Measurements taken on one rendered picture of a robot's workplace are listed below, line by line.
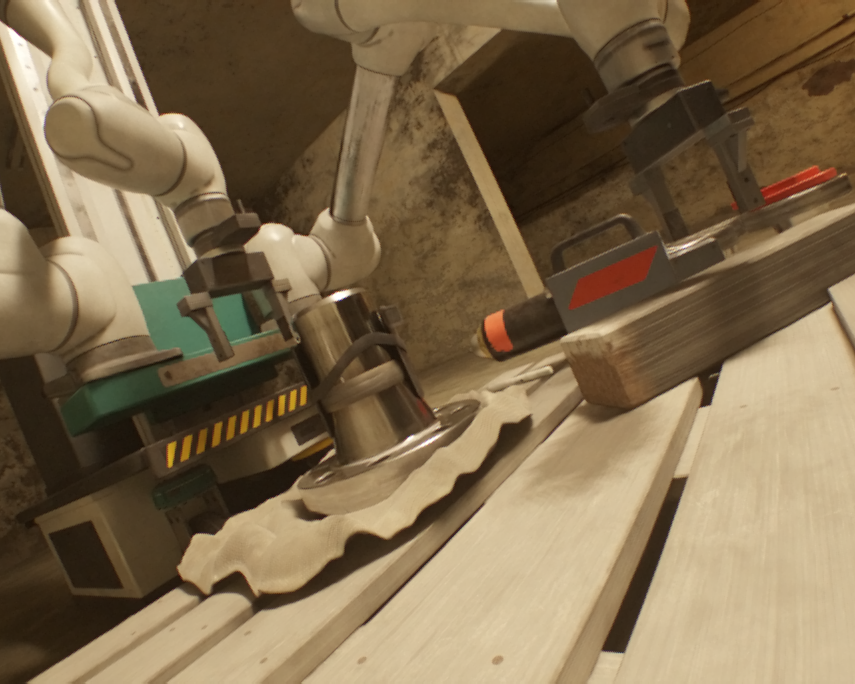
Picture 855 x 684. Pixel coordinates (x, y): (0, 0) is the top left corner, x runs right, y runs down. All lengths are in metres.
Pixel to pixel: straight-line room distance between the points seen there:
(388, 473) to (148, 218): 1.04
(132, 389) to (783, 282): 0.95
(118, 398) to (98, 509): 0.21
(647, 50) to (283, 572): 0.66
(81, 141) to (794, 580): 0.73
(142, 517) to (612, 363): 0.84
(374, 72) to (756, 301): 0.88
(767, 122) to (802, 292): 8.84
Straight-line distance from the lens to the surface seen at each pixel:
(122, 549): 1.01
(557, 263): 0.96
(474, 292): 4.85
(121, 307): 0.97
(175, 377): 0.96
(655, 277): 0.89
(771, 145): 9.46
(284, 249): 1.24
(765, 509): 0.31
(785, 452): 0.36
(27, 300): 0.85
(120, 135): 0.71
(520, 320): 0.95
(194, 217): 0.81
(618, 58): 0.68
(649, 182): 0.73
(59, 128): 0.72
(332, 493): 0.55
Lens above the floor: 0.30
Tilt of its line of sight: 1 degrees down
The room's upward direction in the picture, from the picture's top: 24 degrees counter-clockwise
